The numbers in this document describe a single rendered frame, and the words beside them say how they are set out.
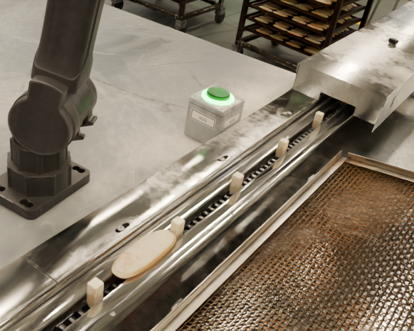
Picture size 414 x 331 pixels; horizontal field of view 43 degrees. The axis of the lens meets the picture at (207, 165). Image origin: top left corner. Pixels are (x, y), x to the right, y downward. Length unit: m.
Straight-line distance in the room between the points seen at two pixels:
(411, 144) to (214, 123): 0.41
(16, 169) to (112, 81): 0.39
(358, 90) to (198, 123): 0.31
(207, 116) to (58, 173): 0.28
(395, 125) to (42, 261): 0.78
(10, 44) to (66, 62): 0.58
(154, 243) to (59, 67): 0.23
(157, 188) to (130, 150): 0.16
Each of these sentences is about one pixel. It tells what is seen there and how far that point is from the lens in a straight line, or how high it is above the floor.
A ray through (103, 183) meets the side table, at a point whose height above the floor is 0.82.
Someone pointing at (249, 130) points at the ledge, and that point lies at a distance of 0.87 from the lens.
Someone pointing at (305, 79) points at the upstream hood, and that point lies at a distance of 1.03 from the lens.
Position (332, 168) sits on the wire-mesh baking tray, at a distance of 0.78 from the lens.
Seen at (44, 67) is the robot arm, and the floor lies 1.02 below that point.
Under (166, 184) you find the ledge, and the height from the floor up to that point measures 0.86.
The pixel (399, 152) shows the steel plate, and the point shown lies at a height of 0.82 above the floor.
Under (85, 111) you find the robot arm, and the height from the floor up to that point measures 0.95.
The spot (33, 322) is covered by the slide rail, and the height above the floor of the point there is 0.85.
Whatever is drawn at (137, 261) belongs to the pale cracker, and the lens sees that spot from 0.60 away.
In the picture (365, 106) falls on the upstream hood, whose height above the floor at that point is 0.89.
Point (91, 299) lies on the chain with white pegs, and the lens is 0.58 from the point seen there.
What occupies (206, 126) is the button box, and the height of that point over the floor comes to 0.86.
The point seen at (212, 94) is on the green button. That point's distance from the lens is 0.86.
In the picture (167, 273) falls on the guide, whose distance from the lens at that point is 0.59.
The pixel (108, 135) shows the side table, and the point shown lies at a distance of 0.88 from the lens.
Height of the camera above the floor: 1.29
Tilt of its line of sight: 34 degrees down
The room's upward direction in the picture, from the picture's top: 11 degrees clockwise
